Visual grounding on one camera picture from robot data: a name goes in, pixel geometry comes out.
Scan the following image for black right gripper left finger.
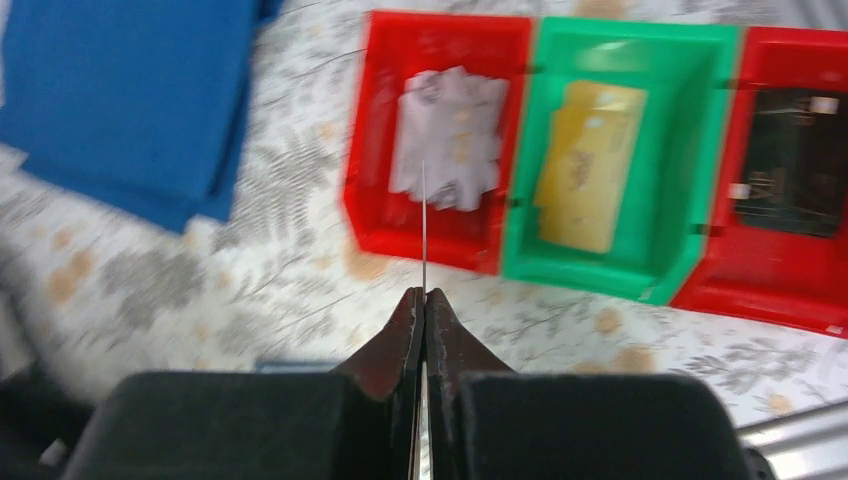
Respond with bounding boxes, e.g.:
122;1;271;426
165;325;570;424
64;288;424;479

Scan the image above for green bin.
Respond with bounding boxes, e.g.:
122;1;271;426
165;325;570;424
501;17;743;305

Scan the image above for red bin right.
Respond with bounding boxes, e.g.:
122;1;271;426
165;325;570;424
672;27;847;338

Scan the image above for crumpled white plastic wrapper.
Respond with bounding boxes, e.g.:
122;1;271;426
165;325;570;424
388;66;509;212

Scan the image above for folded blue cloth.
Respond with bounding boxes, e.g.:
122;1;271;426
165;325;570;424
1;1;282;232

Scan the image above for dark card in red bin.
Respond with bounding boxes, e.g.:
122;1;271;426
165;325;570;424
734;88;847;238

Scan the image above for red bin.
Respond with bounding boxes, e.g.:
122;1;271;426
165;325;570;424
343;10;534;275
672;27;847;338

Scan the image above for red bin left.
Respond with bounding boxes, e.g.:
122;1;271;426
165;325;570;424
343;10;534;275

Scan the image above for blue leather card holder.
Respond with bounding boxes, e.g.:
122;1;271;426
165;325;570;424
254;359;338;374

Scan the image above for floral table mat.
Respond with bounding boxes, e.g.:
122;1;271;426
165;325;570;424
1;1;847;424

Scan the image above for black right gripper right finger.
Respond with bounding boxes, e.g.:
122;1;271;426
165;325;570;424
425;289;754;479

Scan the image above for gold card in green bin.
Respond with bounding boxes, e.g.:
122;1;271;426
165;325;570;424
533;80;648;254

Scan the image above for orange credit card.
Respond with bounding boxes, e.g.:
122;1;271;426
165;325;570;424
419;159;428;300

